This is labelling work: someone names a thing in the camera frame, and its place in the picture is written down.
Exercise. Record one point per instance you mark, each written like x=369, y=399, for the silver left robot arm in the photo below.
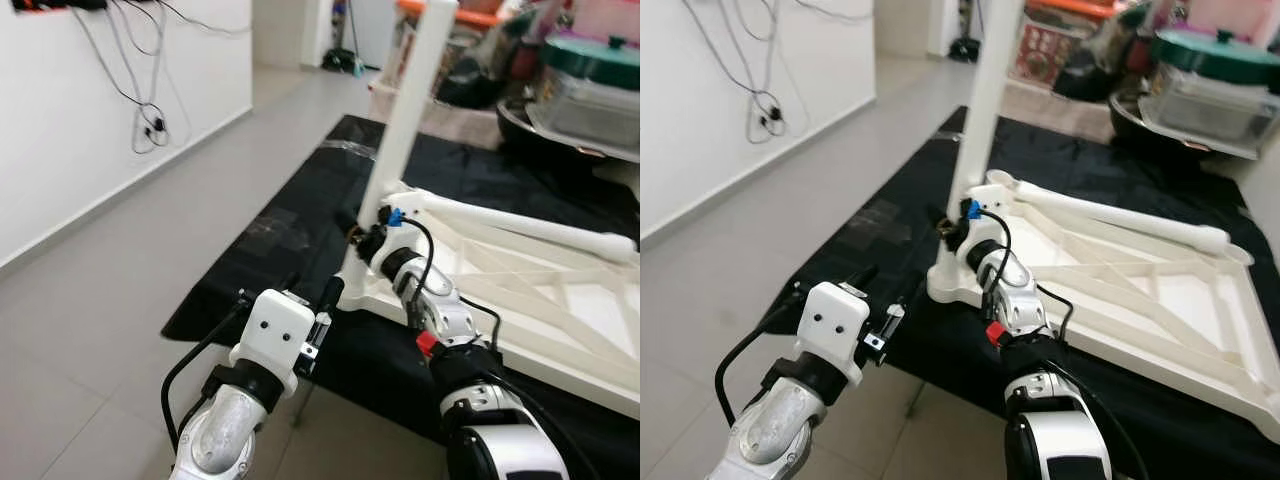
x=770, y=440
x=225, y=440

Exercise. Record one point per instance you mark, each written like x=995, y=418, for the white plastic children table top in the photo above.
x=560, y=300
x=1180, y=300

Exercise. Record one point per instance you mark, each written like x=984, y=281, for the black tablecloth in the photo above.
x=280, y=250
x=870, y=230

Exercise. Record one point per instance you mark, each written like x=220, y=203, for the clear tape patch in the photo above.
x=880, y=228
x=275, y=235

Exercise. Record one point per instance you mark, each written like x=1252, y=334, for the clear tape strip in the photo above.
x=947, y=136
x=345, y=148

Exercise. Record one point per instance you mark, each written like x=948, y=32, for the beige woven mat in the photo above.
x=450, y=120
x=1060, y=110

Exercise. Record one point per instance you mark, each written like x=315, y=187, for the black floor item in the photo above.
x=965, y=50
x=340, y=62

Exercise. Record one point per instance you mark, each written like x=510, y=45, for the black power plug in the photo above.
x=160, y=126
x=772, y=118

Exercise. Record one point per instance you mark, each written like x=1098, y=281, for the black wok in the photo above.
x=1140, y=130
x=540, y=140

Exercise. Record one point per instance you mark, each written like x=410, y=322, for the orange lidded storage box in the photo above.
x=1080, y=8
x=470, y=15

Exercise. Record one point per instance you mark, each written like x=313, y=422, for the clear plastic storage box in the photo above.
x=590, y=110
x=1210, y=105

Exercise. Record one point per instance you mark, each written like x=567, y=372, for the green lidded pot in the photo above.
x=1220, y=55
x=600, y=60

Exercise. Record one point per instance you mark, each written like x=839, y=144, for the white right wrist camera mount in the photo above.
x=402, y=238

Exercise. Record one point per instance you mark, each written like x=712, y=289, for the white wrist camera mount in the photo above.
x=402, y=238
x=275, y=335
x=830, y=325

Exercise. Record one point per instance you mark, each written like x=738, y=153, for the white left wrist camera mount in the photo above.
x=275, y=335
x=830, y=325

